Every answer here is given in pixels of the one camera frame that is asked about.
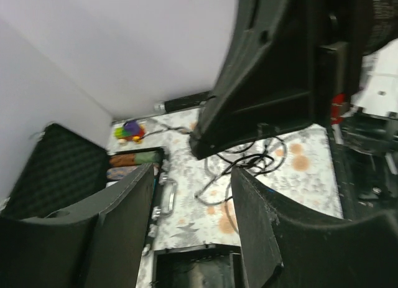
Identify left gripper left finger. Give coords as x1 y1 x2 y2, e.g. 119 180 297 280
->
1 164 154 287

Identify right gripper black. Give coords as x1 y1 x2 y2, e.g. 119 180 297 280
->
189 0 397 159

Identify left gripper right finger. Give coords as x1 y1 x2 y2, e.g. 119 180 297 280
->
231 167 397 287

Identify red black wires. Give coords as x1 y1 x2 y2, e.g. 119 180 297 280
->
194 135 289 236

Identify black cylindrical flashlight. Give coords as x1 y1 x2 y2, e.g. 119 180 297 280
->
154 91 210 114

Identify black plastic bin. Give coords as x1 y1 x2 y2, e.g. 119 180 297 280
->
150 244 245 288

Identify floral table mat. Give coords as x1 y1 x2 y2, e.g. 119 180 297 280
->
110 107 345 288

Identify black poker chip case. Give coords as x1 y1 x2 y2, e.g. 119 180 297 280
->
0 123 180 222

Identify colourful toy block train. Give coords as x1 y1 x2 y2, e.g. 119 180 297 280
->
113 120 146 146

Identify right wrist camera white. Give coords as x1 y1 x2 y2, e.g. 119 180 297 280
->
329 37 398 126

